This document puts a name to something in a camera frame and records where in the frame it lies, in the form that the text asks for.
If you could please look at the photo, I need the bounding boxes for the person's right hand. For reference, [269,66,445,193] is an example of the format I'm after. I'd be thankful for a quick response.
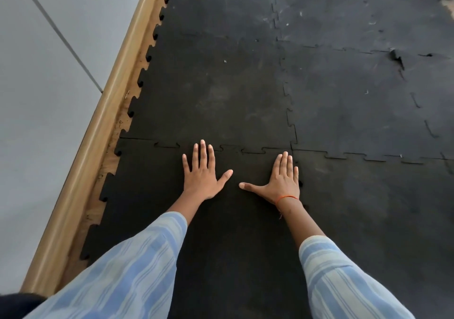
[239,151,301,206]

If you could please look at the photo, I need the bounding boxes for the person's dark garment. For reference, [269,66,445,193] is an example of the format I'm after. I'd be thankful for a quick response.
[0,292,47,319]

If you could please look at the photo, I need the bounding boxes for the light wooden frame rail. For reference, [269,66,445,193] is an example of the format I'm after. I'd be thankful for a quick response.
[19,0,177,297]

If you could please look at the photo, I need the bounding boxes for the person's left hand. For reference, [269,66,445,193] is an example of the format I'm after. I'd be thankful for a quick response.
[182,139,234,202]

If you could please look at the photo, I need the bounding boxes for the person's right forearm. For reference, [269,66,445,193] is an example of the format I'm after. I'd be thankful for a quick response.
[276,197,416,319]

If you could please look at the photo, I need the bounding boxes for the black interlocking mat tiles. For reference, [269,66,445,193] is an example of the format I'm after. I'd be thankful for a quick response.
[79,0,454,319]

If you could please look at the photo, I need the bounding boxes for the person's left forearm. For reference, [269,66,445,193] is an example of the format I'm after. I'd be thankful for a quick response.
[24,190,206,319]

